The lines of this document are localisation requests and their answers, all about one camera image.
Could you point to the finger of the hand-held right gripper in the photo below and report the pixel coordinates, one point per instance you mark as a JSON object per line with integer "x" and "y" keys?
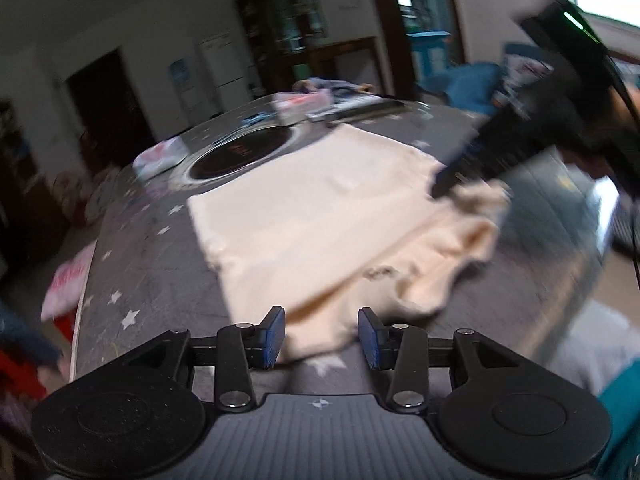
{"x": 462, "y": 167}

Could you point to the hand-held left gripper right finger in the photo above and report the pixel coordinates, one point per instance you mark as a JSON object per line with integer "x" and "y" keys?
{"x": 369, "y": 341}

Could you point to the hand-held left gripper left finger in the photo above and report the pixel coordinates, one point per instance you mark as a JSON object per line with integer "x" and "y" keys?
{"x": 274, "y": 338}

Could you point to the cream garment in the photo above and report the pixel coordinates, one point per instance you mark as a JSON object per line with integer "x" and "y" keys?
{"x": 320, "y": 220}

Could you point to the pile of clothes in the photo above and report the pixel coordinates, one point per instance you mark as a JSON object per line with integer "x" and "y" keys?
{"x": 330, "y": 85}

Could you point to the person's right hand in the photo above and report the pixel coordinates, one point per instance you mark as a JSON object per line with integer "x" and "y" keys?
{"x": 590, "y": 164}

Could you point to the blue chair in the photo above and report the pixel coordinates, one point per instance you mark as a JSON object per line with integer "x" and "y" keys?
{"x": 465, "y": 82}

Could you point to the grey star-patterned tablecloth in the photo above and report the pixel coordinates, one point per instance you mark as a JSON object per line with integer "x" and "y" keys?
{"x": 150, "y": 260}

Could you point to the round black induction cooker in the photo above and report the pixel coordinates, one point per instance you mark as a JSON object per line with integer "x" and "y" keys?
{"x": 240, "y": 152}

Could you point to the pink and white plastic bag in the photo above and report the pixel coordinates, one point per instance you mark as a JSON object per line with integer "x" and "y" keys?
{"x": 67, "y": 282}

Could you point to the dark wooden display cabinet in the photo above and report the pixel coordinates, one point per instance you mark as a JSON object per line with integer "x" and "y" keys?
{"x": 300, "y": 20}

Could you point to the person's grey clothing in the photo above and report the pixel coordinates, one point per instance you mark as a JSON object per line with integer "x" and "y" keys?
{"x": 595, "y": 345}

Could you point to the red container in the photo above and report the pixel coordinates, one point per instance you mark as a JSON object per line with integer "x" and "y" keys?
{"x": 30, "y": 370}

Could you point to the dark blue cloth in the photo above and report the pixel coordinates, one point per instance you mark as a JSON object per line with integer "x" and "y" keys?
{"x": 22, "y": 335}

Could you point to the white refrigerator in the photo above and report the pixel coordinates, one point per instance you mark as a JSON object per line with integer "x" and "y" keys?
{"x": 225, "y": 72}

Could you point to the person's teal sleeve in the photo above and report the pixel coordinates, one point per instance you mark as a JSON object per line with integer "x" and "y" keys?
{"x": 622, "y": 425}

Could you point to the dark doorway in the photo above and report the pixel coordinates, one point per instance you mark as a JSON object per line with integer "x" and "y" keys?
{"x": 107, "y": 100}

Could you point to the blue wall poster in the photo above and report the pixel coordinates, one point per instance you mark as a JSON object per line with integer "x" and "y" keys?
{"x": 180, "y": 72}

